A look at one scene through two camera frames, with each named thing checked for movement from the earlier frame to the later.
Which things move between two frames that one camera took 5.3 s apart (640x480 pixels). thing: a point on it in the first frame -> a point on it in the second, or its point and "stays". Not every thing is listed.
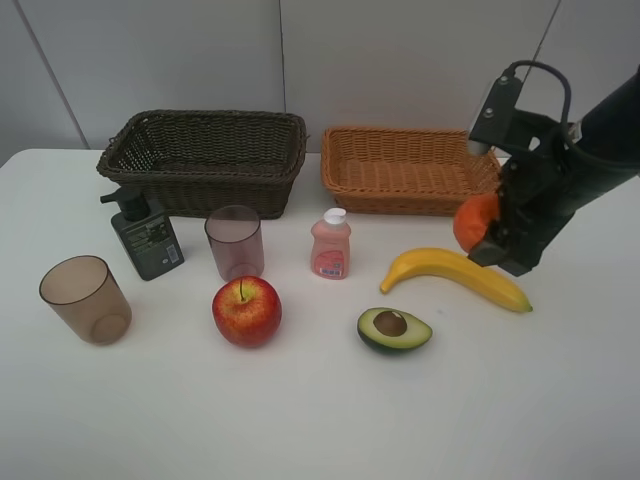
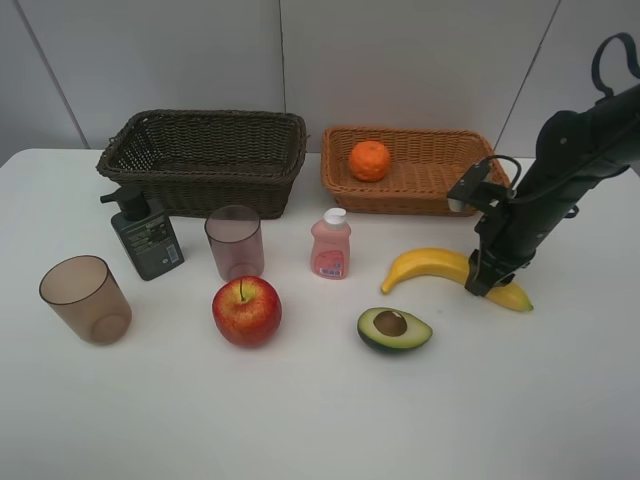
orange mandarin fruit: [473, 215] -> [369, 161]
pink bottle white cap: [330, 246] stays
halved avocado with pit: [392, 329] stays
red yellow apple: [247, 311] stays
